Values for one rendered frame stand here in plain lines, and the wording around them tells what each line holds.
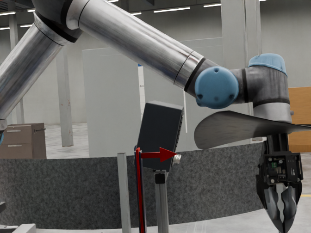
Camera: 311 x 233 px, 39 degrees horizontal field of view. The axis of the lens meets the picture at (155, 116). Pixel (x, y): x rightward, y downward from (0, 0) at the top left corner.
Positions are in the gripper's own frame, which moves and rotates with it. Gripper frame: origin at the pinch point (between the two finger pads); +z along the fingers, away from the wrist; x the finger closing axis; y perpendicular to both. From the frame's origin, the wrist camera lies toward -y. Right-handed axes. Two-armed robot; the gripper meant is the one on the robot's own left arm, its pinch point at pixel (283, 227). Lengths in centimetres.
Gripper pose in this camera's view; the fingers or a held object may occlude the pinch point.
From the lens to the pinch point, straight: 94.0
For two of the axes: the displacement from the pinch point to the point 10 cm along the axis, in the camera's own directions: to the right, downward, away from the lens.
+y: -1.0, -2.4, -9.7
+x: 9.9, -0.6, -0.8
